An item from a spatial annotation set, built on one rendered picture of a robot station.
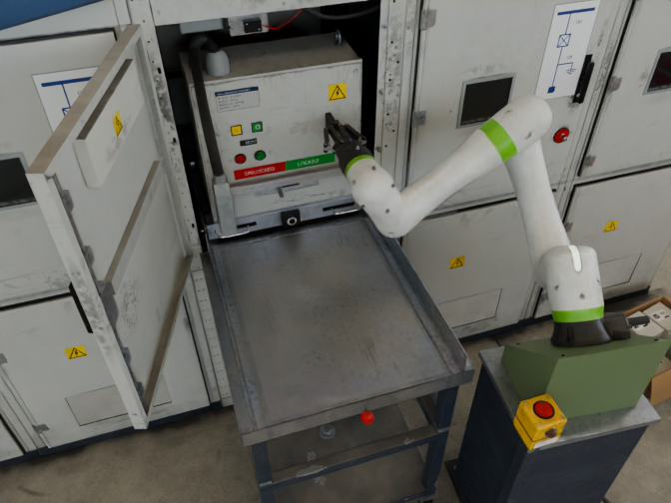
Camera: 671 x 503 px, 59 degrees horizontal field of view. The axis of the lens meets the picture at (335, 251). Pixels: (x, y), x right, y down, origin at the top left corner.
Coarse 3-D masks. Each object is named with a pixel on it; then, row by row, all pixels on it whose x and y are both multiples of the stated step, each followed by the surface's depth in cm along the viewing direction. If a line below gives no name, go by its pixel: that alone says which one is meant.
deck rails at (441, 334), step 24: (384, 240) 192; (216, 264) 184; (408, 264) 176; (408, 288) 176; (432, 312) 165; (240, 336) 163; (432, 336) 162; (240, 360) 156; (456, 360) 156; (240, 384) 151
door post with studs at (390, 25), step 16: (384, 0) 155; (400, 0) 156; (384, 16) 158; (400, 16) 158; (384, 32) 160; (400, 32) 161; (384, 48) 163; (400, 48) 165; (384, 64) 167; (400, 64) 168; (384, 80) 170; (384, 96) 173; (384, 112) 176; (384, 128) 180; (384, 144) 184; (384, 160) 188
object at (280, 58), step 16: (224, 48) 175; (240, 48) 175; (256, 48) 175; (272, 48) 175; (288, 48) 175; (304, 48) 175; (320, 48) 174; (336, 48) 174; (240, 64) 167; (256, 64) 167; (272, 64) 167; (288, 64) 166; (304, 64) 166; (320, 64) 165; (336, 64) 166; (192, 80) 159; (208, 80) 159; (224, 80) 159; (192, 112) 170; (208, 192) 181
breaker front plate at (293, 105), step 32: (352, 64) 168; (192, 96) 159; (288, 96) 168; (320, 96) 171; (352, 96) 175; (224, 128) 168; (288, 128) 175; (320, 128) 178; (224, 160) 175; (256, 160) 178; (288, 160) 182; (256, 192) 186; (288, 192) 190; (320, 192) 194
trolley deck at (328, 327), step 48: (288, 240) 193; (336, 240) 193; (240, 288) 177; (288, 288) 177; (336, 288) 177; (384, 288) 176; (288, 336) 163; (336, 336) 163; (384, 336) 163; (288, 384) 151; (336, 384) 151; (384, 384) 151; (432, 384) 153; (240, 432) 141; (288, 432) 146
